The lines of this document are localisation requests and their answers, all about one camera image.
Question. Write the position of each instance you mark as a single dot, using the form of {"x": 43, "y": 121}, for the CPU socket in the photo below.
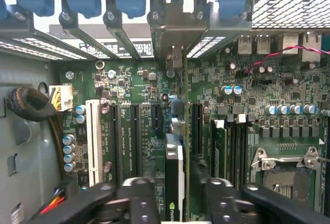
{"x": 288, "y": 182}

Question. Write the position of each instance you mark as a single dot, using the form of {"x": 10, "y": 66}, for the short black expansion slot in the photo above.
{"x": 156, "y": 117}

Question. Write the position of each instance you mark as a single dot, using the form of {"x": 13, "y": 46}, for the open black PC case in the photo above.
{"x": 25, "y": 157}

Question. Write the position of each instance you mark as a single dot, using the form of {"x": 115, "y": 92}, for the socket locking lever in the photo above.
{"x": 283, "y": 159}

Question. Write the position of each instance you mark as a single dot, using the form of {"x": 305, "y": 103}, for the white power connector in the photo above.
{"x": 63, "y": 97}

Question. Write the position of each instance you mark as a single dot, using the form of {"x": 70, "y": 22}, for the long black expansion slot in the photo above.
{"x": 116, "y": 144}
{"x": 135, "y": 141}
{"x": 197, "y": 128}

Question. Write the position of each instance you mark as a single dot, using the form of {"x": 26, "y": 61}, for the green motherboard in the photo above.
{"x": 257, "y": 92}

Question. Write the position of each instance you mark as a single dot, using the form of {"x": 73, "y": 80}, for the white expansion slot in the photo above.
{"x": 94, "y": 144}

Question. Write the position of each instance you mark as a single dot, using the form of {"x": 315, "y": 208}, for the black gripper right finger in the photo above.
{"x": 224, "y": 203}

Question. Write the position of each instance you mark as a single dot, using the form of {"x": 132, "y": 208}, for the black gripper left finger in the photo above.
{"x": 139, "y": 203}

